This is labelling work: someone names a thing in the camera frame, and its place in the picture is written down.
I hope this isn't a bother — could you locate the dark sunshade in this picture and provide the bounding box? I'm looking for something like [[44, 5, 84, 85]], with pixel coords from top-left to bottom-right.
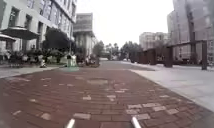
[[0, 26, 41, 52]]

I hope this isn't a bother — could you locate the row of trees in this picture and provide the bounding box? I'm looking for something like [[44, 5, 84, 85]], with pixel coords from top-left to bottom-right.
[[92, 40, 143, 62]]

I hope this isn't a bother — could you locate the group of people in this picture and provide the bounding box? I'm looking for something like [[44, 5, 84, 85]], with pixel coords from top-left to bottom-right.
[[0, 49, 100, 69]]

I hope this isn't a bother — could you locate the red brick path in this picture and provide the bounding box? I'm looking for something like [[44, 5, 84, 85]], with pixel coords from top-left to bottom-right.
[[0, 60, 214, 128]]

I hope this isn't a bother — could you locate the dark tree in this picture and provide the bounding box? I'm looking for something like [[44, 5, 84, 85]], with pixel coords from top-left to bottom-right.
[[42, 27, 72, 54]]

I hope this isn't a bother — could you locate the grey paved pavement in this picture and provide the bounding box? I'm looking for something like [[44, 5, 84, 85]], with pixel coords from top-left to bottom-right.
[[121, 60, 214, 116]]

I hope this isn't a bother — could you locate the dark frame structure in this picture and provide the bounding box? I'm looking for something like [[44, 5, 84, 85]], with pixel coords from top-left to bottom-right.
[[129, 39, 209, 71]]

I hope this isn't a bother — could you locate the pale green bin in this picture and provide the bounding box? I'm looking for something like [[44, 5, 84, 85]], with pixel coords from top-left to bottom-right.
[[66, 54, 78, 68]]

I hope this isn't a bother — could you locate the robot's own part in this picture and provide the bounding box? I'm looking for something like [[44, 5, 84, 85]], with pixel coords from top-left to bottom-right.
[[130, 116, 142, 128], [65, 118, 76, 128]]

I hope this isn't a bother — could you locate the pale building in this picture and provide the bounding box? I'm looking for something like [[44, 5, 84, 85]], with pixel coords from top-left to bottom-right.
[[138, 31, 170, 52]]

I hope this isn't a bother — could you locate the tall grey building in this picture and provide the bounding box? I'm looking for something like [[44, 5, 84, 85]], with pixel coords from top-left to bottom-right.
[[73, 12, 97, 58]]

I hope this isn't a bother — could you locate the large grey building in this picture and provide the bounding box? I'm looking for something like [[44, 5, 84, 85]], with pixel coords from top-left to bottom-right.
[[0, 0, 78, 56]]

